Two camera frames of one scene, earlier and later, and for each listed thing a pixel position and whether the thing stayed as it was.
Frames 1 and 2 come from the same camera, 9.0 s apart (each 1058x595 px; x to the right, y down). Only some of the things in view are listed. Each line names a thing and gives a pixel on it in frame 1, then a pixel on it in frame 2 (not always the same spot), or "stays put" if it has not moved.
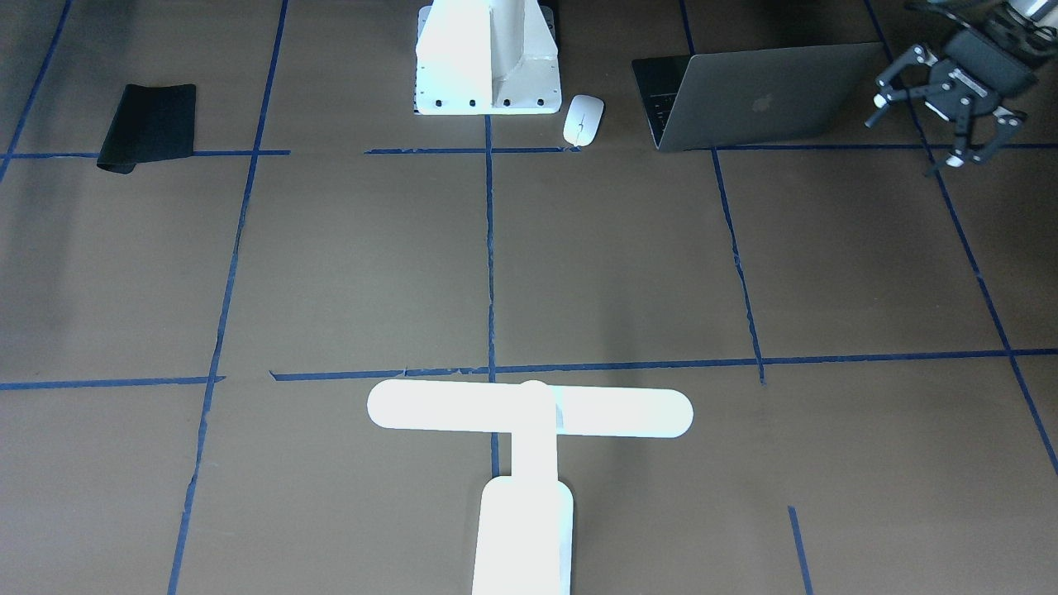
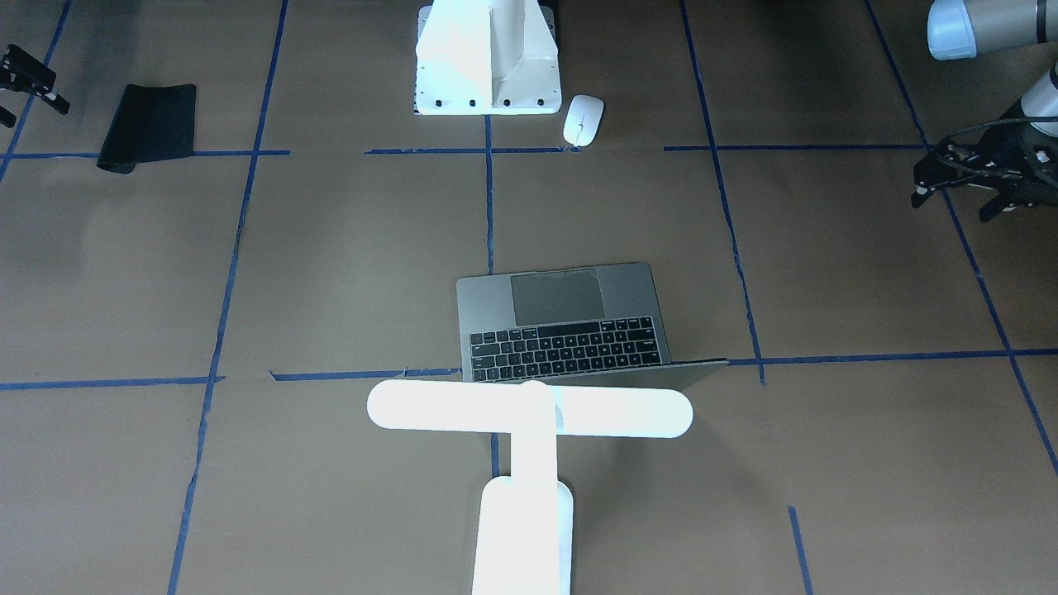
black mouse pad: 150,122 stays put
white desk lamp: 525,540 stays put
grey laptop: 749,97 → 594,326
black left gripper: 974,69 → 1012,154
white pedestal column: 487,57 stays put
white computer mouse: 583,117 stays put
